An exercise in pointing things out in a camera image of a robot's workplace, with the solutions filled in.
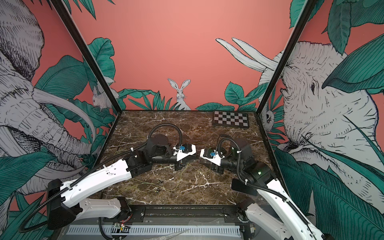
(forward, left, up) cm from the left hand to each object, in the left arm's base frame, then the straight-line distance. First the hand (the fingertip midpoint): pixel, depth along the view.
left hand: (197, 154), depth 64 cm
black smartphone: (-5, -24, -29) cm, 38 cm away
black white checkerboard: (+43, -36, -27) cm, 63 cm away
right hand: (+1, -2, 0) cm, 3 cm away
